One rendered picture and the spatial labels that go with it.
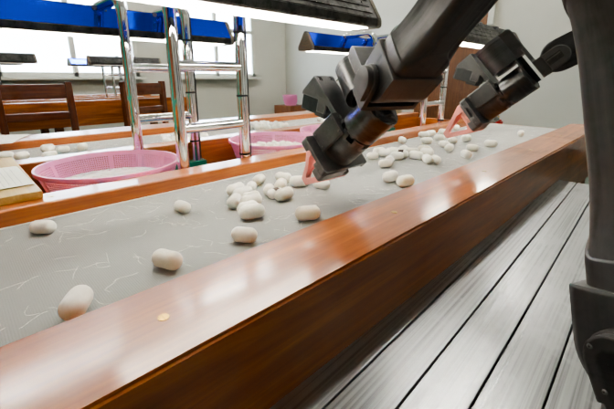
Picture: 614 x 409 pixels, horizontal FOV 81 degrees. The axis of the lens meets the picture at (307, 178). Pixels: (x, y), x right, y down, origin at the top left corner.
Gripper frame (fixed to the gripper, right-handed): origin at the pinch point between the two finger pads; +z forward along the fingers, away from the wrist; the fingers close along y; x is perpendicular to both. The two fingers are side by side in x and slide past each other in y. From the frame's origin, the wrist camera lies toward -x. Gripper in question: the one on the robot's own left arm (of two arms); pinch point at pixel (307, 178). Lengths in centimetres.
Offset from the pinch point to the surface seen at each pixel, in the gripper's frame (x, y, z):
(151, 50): -383, -183, 346
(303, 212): 6.9, 9.2, -5.7
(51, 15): -64, 22, 26
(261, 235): 7.6, 16.0, -4.0
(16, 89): -172, 10, 180
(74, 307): 8.8, 37.8, -7.4
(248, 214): 3.5, 14.7, -1.0
